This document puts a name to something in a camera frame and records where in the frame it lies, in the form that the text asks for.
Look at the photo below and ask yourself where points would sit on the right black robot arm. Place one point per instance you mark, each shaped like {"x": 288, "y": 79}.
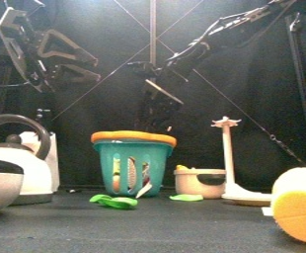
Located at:
{"x": 229, "y": 31}

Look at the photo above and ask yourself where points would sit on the yellow toy corn piece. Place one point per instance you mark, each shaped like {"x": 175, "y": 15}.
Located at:
{"x": 181, "y": 167}

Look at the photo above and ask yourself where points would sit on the green toy corn husk leaf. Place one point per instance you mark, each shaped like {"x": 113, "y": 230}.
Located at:
{"x": 121, "y": 203}
{"x": 185, "y": 197}
{"x": 99, "y": 197}

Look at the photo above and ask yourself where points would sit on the teal basket with orange rim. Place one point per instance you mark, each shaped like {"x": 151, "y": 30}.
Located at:
{"x": 133, "y": 154}

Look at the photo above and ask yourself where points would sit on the white stand with round base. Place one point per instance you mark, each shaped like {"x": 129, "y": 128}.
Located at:
{"x": 227, "y": 154}

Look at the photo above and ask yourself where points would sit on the grey white toy in basket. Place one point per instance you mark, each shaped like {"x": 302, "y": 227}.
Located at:
{"x": 131, "y": 176}

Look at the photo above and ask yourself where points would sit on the orange green toy in basket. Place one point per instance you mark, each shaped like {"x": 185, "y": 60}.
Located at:
{"x": 116, "y": 178}

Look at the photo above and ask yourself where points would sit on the white paper tag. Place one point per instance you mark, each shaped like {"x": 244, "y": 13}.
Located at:
{"x": 144, "y": 191}

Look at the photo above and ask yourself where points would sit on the white box appliance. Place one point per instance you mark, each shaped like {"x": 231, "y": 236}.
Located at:
{"x": 52, "y": 161}

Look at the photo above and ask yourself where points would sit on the black metal stand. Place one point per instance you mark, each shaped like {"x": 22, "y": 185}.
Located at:
{"x": 302, "y": 85}

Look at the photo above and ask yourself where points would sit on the white paper scrap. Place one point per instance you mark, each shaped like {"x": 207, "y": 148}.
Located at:
{"x": 267, "y": 211}

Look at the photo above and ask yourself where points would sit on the yellow and white round toy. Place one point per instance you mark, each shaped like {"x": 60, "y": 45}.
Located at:
{"x": 298, "y": 210}

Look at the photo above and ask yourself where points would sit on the metal frame pole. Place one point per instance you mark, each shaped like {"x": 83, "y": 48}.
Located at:
{"x": 152, "y": 33}

